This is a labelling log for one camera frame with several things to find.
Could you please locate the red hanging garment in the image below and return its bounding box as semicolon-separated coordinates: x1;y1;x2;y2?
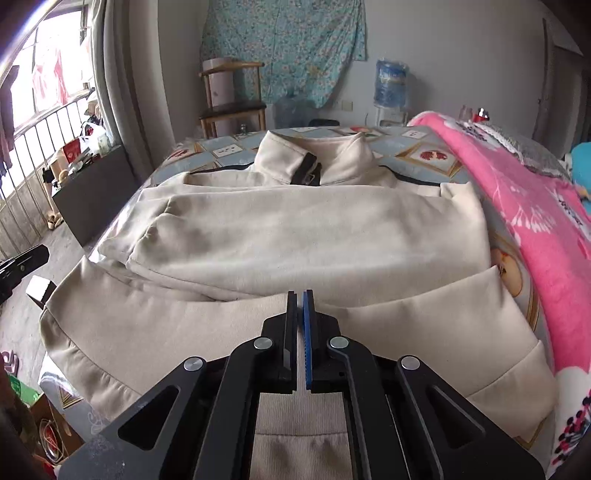
32;48;70;112

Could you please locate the open cardboard box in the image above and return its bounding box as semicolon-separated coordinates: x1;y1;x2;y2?
18;392;86;464

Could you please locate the white water dispenser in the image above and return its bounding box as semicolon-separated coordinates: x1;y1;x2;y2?
373;105;409;127

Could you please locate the floral wall cloth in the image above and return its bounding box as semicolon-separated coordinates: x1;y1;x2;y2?
201;0;368;109

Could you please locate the dark grey cabinet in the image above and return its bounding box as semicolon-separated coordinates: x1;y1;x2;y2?
52;145;139;247

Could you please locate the blue water bottle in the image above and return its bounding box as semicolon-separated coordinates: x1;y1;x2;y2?
373;59;411;109

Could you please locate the dark door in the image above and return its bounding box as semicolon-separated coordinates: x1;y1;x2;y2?
551;28;591;158

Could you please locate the white plastic bag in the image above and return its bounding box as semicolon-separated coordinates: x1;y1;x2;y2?
81;122;112;153

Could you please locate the small brown box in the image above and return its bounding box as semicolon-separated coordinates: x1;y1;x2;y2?
25;275;58;310

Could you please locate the pink floral blanket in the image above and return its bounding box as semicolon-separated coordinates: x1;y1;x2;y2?
406;111;591;480

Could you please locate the clear plastic bag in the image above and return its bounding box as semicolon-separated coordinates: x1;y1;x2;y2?
274;88;324;129

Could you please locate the metal window railing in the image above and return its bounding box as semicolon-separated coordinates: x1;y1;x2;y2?
0;88;93;259

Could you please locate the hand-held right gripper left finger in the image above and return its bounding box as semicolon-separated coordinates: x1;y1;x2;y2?
60;292;298;480

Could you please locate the grey curtain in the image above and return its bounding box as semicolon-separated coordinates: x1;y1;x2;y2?
90;0;160;174

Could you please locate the blue pillow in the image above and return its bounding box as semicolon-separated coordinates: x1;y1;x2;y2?
561;141;591;199

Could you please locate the grey lace-trimmed cloth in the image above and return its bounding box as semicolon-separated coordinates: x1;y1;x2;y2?
455;121;566;178

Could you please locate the beige zip jacket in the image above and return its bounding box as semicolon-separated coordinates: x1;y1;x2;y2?
39;129;559;480

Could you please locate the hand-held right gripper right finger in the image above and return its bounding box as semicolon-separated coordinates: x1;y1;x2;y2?
302;290;546;480

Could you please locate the wooden chair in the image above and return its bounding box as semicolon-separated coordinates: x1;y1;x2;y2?
198;61;269;139

